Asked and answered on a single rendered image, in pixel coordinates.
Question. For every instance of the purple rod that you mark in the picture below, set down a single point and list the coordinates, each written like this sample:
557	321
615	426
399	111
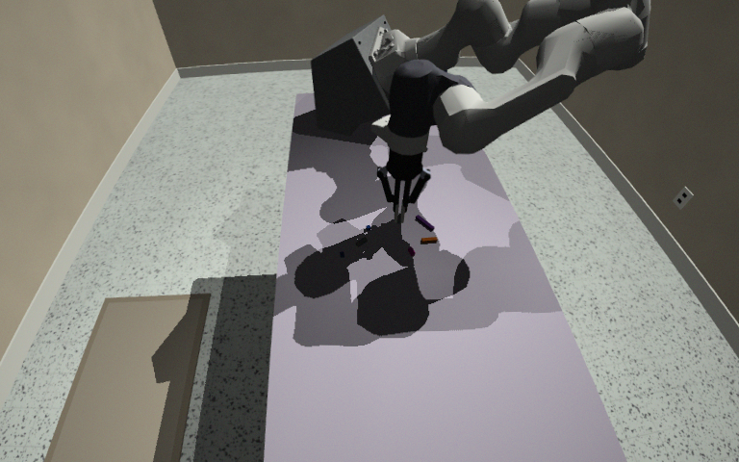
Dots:
425	223

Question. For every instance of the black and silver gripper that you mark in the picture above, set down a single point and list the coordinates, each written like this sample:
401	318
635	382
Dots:
394	166

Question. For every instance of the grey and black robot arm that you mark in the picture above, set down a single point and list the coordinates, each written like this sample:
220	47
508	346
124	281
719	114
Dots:
578	50

